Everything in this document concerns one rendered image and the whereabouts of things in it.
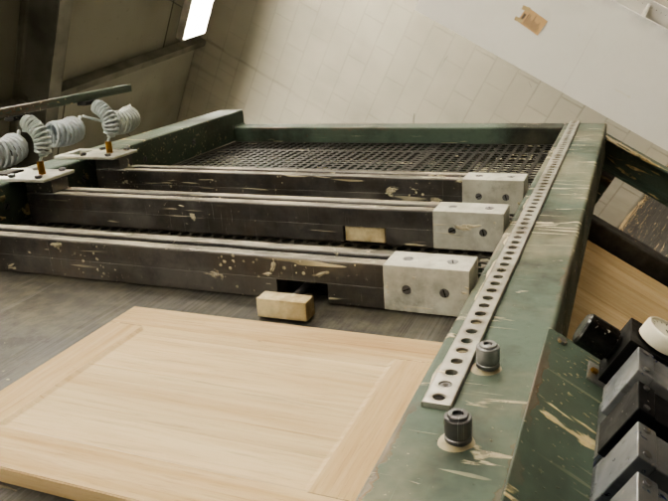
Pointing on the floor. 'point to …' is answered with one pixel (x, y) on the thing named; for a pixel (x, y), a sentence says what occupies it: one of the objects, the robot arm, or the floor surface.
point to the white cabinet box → (578, 51)
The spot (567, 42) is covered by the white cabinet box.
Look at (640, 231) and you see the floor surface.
